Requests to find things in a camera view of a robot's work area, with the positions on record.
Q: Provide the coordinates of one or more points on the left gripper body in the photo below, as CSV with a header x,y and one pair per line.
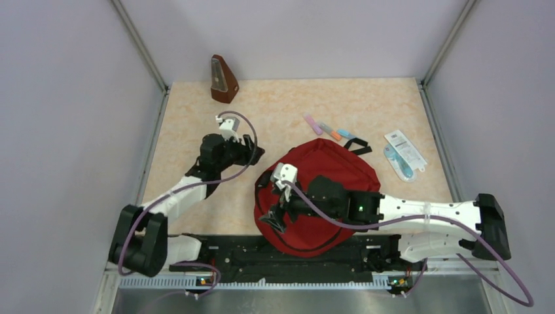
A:
x,y
233,154

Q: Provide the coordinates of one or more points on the red backpack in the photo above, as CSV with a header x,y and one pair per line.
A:
x,y
329,173

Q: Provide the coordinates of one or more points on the orange highlighter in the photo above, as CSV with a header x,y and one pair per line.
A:
x,y
330,131

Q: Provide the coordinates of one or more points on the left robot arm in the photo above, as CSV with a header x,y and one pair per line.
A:
x,y
140,241

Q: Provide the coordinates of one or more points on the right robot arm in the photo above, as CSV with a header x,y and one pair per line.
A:
x,y
424,229

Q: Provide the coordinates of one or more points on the blue correction tape pack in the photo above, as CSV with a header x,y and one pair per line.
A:
x,y
399,165

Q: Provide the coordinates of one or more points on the brown wooden metronome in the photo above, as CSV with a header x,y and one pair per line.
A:
x,y
224,85

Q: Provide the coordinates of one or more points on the pink highlighter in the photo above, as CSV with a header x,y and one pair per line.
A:
x,y
313,124

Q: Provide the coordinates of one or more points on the blue highlighter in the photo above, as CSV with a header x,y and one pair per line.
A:
x,y
345,134

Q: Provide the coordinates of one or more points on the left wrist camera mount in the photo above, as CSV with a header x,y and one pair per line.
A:
x,y
228,127

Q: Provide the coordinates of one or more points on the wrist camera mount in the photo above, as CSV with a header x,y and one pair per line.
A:
x,y
228,127
283,174

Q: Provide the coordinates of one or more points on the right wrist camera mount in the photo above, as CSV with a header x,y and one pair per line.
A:
x,y
283,174

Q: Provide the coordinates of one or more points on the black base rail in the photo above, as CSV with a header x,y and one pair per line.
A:
x,y
240,260

